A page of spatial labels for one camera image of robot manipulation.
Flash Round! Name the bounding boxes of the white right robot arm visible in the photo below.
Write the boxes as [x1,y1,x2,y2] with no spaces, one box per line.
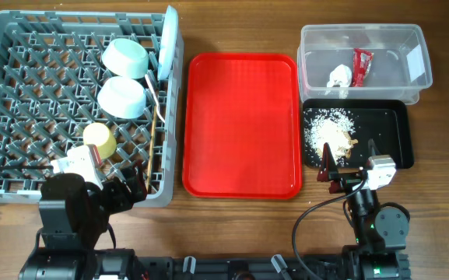
[317,144,411,279]

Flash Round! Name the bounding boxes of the black plastic tray bin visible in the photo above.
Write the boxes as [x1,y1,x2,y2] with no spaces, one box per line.
[302,99,414,169]

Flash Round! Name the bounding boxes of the white plastic fork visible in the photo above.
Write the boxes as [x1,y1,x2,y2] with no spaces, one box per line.
[145,73,166,124]

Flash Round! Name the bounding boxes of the mint green bowl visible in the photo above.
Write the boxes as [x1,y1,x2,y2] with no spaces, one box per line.
[101,38,149,79]

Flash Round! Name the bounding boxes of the wooden chopstick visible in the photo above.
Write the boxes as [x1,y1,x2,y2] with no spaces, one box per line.
[146,106,158,193]

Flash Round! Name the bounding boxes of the light blue round plate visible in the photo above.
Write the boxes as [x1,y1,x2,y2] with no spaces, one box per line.
[157,5,178,80]

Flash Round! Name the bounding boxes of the crumpled white tissue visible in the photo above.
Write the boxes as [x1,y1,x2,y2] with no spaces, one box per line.
[326,65,353,88]

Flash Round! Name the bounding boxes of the light blue bowl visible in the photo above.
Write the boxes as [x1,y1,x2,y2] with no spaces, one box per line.
[97,76,146,119]

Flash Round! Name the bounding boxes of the red plastic tray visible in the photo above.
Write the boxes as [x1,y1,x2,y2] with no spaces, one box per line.
[182,52,302,199]

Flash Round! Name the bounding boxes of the grey plastic dishwasher rack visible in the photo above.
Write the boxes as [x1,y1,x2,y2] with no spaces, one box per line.
[0,10,184,207]

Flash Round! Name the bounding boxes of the yellow plastic cup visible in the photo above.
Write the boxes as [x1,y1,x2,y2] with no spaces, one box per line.
[82,123,117,159]

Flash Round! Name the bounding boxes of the clear plastic waste bin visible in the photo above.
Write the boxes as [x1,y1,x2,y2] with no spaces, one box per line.
[297,23,433,105]

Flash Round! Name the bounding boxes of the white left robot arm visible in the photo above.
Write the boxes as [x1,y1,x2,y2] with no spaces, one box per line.
[19,161,149,280]

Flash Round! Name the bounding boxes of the rice and nut scraps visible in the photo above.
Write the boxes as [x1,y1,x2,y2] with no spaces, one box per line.
[303,108,359,166]

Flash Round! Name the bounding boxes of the red snack wrapper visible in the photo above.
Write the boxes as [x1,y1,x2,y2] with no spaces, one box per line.
[351,48,374,87]

